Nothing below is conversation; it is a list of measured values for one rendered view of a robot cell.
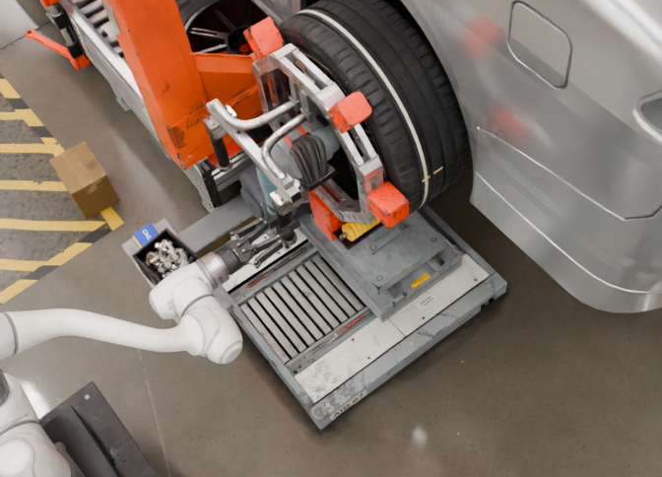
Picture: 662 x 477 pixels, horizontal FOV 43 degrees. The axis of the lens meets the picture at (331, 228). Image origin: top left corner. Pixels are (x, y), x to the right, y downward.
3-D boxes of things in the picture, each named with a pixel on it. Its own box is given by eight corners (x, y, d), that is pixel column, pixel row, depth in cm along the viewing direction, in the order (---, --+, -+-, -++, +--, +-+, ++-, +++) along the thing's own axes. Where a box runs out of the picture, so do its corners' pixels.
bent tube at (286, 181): (345, 153, 220) (342, 126, 211) (286, 191, 215) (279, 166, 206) (306, 114, 229) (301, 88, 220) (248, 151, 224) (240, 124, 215)
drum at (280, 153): (344, 161, 244) (340, 129, 232) (284, 200, 238) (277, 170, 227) (316, 133, 251) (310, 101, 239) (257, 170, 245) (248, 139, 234)
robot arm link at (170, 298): (197, 272, 228) (223, 306, 222) (149, 305, 224) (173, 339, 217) (188, 252, 219) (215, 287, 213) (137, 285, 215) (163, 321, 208)
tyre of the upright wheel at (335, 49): (433, 209, 275) (500, 135, 212) (376, 247, 269) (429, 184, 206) (317, 53, 284) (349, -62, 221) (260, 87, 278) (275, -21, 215)
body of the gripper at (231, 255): (217, 260, 228) (244, 242, 230) (232, 282, 223) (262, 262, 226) (211, 245, 221) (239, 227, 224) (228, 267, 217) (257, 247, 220)
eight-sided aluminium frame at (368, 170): (389, 243, 250) (380, 123, 206) (372, 255, 249) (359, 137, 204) (287, 138, 278) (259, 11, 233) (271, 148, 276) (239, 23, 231)
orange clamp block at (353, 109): (364, 119, 216) (374, 111, 207) (340, 135, 214) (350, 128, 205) (350, 97, 216) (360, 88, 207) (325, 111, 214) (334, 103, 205)
